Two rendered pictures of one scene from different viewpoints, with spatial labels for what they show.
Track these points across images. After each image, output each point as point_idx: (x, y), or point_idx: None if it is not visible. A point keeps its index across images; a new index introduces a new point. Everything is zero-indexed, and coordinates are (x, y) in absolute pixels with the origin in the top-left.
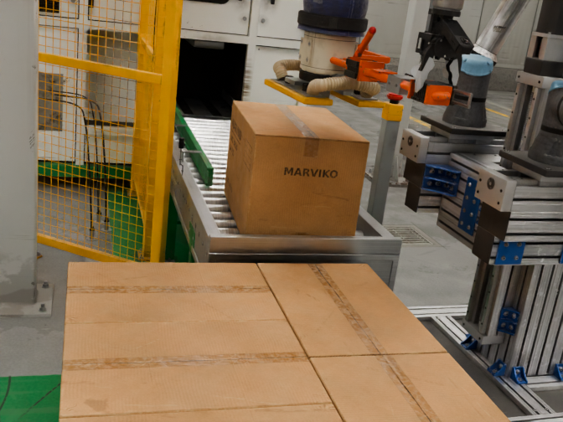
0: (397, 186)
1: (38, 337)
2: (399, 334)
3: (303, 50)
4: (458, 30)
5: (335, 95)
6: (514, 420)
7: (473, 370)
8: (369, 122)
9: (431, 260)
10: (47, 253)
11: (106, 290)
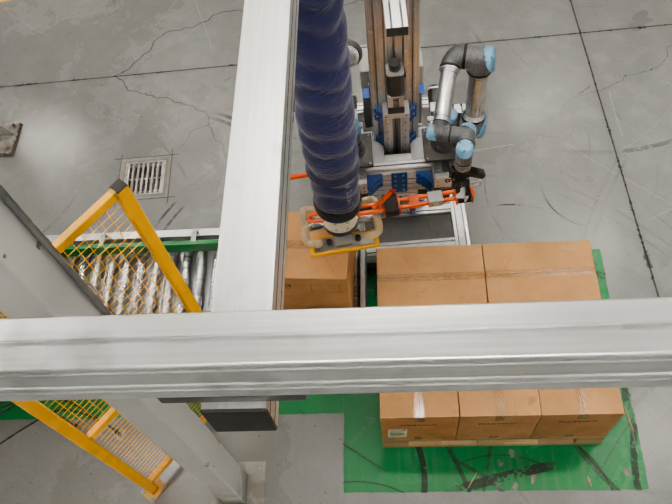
0: (18, 137)
1: (295, 468)
2: (465, 260)
3: (340, 226)
4: (473, 169)
5: None
6: (455, 222)
7: (404, 220)
8: None
9: (198, 173)
10: (148, 471)
11: (419, 396)
